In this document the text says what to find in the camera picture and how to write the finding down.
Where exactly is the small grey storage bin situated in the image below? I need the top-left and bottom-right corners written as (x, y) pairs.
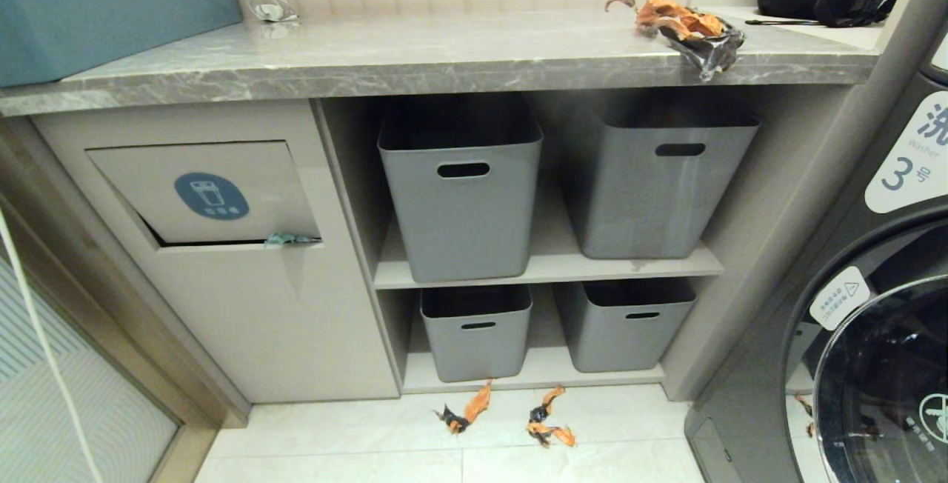
top-left (420, 284), bottom-right (533, 384)
top-left (557, 278), bottom-right (698, 373)

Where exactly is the large grey storage bin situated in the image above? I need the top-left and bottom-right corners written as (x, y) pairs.
top-left (377, 98), bottom-right (544, 284)
top-left (559, 94), bottom-right (761, 260)

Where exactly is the white cable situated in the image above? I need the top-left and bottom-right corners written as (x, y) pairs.
top-left (0, 209), bottom-right (104, 483)

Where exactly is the grey washing machine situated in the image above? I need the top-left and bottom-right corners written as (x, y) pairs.
top-left (684, 20), bottom-right (948, 483)

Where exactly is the teal storage box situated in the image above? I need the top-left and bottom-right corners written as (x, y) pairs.
top-left (0, 0), bottom-right (244, 88)

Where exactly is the orange crumpled wrapper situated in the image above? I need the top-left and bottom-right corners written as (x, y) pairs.
top-left (605, 0), bottom-right (726, 40)

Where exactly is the frosted glass door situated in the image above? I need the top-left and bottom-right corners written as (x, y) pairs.
top-left (0, 235), bottom-right (182, 483)

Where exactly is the teal scrap in flap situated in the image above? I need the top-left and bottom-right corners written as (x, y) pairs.
top-left (264, 232), bottom-right (321, 250)

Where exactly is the washing machine glass door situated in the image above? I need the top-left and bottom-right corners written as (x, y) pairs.
top-left (784, 218), bottom-right (948, 483)

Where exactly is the beige trash bin flap door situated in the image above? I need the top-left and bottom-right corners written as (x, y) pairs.
top-left (87, 140), bottom-right (322, 248)

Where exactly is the beige counter cabinet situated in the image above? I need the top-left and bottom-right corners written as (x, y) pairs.
top-left (0, 10), bottom-right (882, 404)

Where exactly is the silver foil wrapper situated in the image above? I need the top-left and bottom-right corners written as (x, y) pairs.
top-left (658, 22), bottom-right (746, 82)

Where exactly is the orange black torn wrapper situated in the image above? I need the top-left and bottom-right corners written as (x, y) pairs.
top-left (435, 379), bottom-right (494, 435)
top-left (527, 385), bottom-right (576, 448)

